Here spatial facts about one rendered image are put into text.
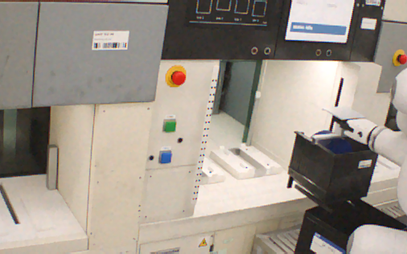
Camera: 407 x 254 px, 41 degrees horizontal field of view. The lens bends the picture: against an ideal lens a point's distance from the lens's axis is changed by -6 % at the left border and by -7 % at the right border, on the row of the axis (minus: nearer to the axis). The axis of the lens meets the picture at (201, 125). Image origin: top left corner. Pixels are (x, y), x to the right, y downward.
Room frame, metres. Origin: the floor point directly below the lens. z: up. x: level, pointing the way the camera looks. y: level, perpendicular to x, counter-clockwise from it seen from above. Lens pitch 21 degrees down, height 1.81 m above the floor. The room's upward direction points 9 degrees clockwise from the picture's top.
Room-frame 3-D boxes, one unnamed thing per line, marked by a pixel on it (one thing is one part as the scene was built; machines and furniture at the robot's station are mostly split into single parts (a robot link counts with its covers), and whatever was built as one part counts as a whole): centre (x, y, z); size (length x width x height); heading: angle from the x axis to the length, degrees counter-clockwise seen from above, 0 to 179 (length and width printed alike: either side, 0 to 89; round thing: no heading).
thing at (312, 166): (1.75, -0.46, 1.11); 0.24 x 0.20 x 0.32; 124
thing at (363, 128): (1.66, -0.52, 1.25); 0.11 x 0.10 x 0.07; 34
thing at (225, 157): (2.12, -0.20, 0.89); 0.22 x 0.21 x 0.04; 34
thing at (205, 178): (1.97, 0.03, 0.89); 0.22 x 0.21 x 0.04; 34
